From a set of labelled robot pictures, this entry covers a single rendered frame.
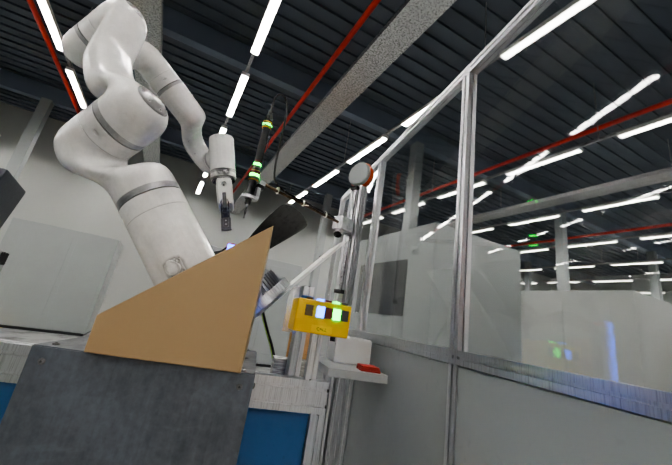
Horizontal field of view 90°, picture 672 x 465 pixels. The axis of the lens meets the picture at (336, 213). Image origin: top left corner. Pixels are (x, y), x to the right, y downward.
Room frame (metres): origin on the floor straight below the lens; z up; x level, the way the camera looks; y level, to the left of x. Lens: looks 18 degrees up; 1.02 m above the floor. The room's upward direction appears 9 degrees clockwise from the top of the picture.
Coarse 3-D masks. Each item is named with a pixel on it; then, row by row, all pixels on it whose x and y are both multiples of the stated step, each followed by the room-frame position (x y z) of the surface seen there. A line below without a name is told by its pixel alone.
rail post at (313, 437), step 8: (312, 416) 1.03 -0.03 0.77; (320, 416) 1.03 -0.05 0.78; (312, 424) 1.03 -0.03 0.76; (320, 424) 1.03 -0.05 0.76; (312, 432) 1.03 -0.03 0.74; (320, 432) 1.03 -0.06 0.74; (312, 440) 1.04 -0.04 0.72; (320, 440) 1.03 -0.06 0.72; (304, 448) 1.03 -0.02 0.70; (312, 448) 1.04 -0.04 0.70; (304, 456) 1.03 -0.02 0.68; (312, 456) 1.04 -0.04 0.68; (304, 464) 1.03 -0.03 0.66; (312, 464) 1.03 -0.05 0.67
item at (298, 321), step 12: (300, 300) 0.98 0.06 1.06; (312, 300) 0.99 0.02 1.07; (300, 312) 0.98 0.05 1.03; (324, 312) 0.99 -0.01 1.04; (288, 324) 1.07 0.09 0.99; (300, 324) 0.98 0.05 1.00; (312, 324) 0.99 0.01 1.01; (324, 324) 0.99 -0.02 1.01; (336, 324) 1.00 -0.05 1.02; (348, 324) 1.01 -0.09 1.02; (336, 336) 1.01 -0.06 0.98
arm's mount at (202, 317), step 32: (224, 256) 0.53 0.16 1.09; (256, 256) 0.54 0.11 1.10; (160, 288) 0.52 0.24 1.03; (192, 288) 0.52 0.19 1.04; (224, 288) 0.53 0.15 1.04; (256, 288) 0.54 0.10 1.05; (96, 320) 0.51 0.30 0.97; (128, 320) 0.51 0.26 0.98; (160, 320) 0.52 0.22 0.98; (192, 320) 0.53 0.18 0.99; (224, 320) 0.53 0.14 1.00; (96, 352) 0.51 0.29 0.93; (128, 352) 0.51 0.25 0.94; (160, 352) 0.52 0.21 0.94; (192, 352) 0.53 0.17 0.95; (224, 352) 0.54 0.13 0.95
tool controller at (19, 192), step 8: (0, 168) 0.81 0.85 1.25; (0, 176) 0.81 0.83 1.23; (8, 176) 0.83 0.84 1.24; (0, 184) 0.81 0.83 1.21; (8, 184) 0.84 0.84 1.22; (16, 184) 0.86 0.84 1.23; (0, 192) 0.83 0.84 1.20; (8, 192) 0.85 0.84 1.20; (16, 192) 0.88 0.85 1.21; (24, 192) 0.91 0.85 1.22; (0, 200) 0.84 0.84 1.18; (8, 200) 0.86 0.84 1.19; (16, 200) 0.89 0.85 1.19; (0, 208) 0.85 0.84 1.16; (8, 208) 0.88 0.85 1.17; (0, 216) 0.86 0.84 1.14; (8, 216) 0.89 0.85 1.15; (0, 224) 0.88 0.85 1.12
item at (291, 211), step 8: (280, 208) 1.26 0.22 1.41; (288, 208) 1.28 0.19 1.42; (272, 216) 1.29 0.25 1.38; (280, 216) 1.31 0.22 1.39; (288, 216) 1.33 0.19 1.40; (296, 216) 1.35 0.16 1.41; (264, 224) 1.32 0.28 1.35; (272, 224) 1.34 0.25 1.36; (280, 224) 1.35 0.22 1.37; (288, 224) 1.37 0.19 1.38; (296, 224) 1.40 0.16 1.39; (304, 224) 1.42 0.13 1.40; (256, 232) 1.34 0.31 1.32; (272, 232) 1.38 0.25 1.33; (280, 232) 1.39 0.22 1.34; (288, 232) 1.41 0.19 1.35; (296, 232) 1.43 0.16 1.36; (272, 240) 1.41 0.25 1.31; (280, 240) 1.43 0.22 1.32
